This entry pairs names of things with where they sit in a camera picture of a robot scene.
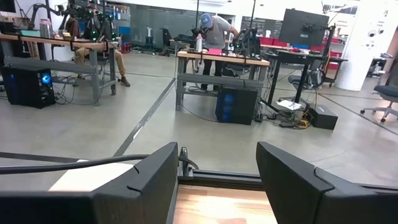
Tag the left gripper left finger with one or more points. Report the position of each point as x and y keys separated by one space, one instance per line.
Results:
x=93 y=208

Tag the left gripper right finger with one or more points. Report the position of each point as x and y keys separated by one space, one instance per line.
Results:
x=311 y=199

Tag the black background robot arm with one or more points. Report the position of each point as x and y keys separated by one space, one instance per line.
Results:
x=247 y=42
x=90 y=21

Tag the black rectangular box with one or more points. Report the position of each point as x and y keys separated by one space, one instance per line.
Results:
x=323 y=118

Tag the white paper sheet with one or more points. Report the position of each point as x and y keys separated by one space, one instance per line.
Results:
x=287 y=104

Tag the black computer tower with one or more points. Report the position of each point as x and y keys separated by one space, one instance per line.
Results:
x=239 y=105
x=25 y=90

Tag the dark office chair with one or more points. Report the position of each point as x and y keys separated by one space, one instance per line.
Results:
x=297 y=80

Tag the grey office chair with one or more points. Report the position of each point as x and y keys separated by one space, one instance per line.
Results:
x=387 y=93

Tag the black desk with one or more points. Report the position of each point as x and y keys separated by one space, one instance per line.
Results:
x=295 y=56

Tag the person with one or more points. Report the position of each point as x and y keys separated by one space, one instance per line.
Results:
x=118 y=60
x=214 y=34

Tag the red storage bins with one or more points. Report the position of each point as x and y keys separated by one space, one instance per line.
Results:
x=270 y=41

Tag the large black monitor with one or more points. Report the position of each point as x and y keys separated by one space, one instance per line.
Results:
x=303 y=26

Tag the pink box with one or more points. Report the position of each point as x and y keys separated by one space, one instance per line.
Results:
x=214 y=51

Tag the grey tumbler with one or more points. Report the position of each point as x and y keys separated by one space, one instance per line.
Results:
x=46 y=29

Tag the pink water bottle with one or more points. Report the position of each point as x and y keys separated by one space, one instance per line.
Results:
x=199 y=43

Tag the small black monitor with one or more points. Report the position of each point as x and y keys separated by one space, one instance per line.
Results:
x=6 y=5

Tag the black metal table frame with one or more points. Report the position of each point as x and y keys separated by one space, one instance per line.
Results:
x=217 y=180

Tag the wooden workbench grey frame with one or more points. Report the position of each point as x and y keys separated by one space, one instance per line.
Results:
x=46 y=41
x=217 y=57

